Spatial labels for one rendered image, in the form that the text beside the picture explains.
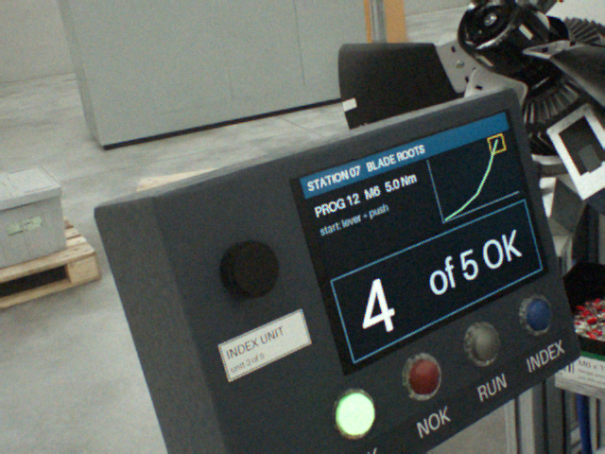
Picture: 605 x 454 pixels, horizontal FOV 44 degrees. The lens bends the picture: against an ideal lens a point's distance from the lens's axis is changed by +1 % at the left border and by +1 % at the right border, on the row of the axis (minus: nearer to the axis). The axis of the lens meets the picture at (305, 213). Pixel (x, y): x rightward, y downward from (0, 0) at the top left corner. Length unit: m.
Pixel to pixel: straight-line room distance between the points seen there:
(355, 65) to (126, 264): 1.03
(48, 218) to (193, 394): 3.37
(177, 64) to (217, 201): 6.22
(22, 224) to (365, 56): 2.60
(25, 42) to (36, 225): 9.48
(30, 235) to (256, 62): 3.52
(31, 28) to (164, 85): 6.70
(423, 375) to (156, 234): 0.17
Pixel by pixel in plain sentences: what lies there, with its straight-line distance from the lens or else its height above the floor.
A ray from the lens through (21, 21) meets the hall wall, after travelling 13.08.
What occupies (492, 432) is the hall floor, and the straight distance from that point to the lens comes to 2.28.
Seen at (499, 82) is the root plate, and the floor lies 1.12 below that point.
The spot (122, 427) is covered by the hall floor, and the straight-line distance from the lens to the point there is 2.56.
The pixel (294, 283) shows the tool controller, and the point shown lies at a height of 1.19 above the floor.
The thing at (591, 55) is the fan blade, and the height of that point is 1.17.
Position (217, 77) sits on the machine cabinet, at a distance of 6.68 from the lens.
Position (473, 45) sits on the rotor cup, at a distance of 1.20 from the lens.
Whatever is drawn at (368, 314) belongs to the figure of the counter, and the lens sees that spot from 0.41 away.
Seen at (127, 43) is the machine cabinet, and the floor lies 0.85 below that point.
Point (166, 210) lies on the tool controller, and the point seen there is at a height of 1.25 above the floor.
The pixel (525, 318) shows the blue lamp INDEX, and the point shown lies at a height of 1.12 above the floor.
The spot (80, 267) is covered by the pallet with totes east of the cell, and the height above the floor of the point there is 0.09.
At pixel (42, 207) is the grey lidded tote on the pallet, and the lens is 3.73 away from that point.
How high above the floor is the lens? 1.35
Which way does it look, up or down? 19 degrees down
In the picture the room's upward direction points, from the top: 8 degrees counter-clockwise
